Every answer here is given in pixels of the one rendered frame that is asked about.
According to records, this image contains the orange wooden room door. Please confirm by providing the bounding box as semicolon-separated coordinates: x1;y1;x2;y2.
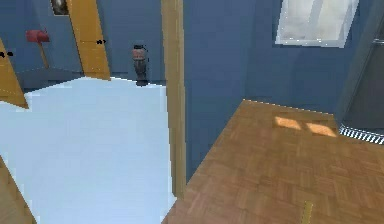
65;0;112;81
0;37;30;110

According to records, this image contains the white framed window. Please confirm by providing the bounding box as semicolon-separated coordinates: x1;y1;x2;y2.
275;0;360;49

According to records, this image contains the tan wooden door frame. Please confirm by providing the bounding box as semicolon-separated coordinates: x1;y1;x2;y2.
160;0;188;201

